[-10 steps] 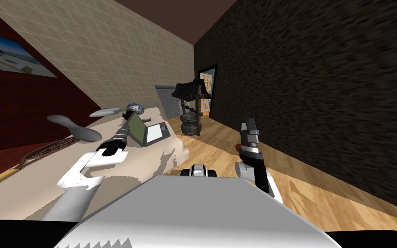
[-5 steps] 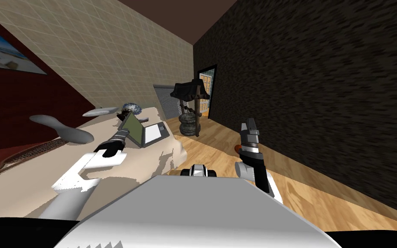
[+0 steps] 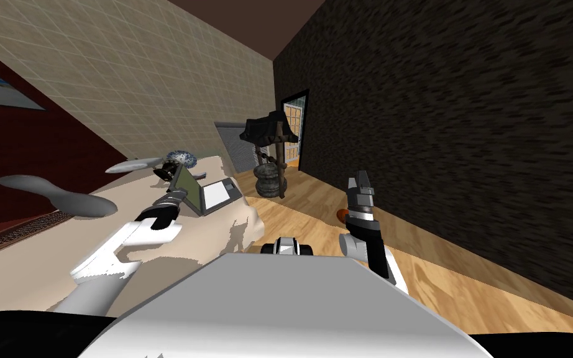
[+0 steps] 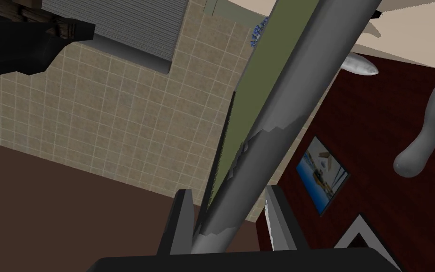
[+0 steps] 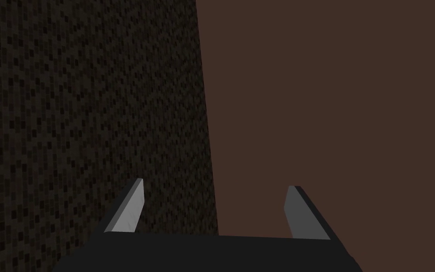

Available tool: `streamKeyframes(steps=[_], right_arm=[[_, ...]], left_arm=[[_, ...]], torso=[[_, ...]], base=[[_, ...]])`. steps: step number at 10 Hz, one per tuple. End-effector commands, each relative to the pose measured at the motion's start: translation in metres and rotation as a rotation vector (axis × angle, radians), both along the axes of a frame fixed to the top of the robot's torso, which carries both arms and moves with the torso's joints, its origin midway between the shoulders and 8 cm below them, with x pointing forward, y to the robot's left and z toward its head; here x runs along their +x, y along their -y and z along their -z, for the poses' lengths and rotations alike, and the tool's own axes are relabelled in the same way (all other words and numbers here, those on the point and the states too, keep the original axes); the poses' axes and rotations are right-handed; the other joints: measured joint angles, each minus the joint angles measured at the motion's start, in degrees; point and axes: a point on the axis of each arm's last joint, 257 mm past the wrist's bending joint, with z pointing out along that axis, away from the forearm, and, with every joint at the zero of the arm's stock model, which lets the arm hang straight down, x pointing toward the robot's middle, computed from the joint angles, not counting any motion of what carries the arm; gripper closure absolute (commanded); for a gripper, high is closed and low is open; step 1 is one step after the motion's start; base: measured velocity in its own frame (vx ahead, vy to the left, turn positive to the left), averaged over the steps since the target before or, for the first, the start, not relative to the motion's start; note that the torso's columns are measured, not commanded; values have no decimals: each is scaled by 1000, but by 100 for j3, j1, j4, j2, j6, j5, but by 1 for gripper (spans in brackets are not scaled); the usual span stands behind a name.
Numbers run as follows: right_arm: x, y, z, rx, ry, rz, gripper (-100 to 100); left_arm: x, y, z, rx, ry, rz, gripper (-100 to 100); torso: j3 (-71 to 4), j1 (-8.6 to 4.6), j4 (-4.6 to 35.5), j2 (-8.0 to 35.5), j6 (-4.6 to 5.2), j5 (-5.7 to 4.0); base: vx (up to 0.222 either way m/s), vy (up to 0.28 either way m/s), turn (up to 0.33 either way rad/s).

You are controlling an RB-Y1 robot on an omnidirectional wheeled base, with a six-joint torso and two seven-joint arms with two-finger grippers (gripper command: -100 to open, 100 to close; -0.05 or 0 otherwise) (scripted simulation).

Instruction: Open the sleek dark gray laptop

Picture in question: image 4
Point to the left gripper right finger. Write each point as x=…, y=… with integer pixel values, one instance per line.
x=283, y=226

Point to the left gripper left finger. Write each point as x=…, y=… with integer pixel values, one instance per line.
x=179, y=226

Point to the olive green door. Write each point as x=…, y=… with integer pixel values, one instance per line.
x=266, y=75

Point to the grey rounded shape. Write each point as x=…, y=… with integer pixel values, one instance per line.
x=429, y=128

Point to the silver oval lamp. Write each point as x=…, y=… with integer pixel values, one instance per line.
x=359, y=65

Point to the grey window blind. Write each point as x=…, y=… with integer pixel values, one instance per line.
x=134, y=26

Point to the blue framed wall picture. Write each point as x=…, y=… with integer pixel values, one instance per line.
x=321, y=174

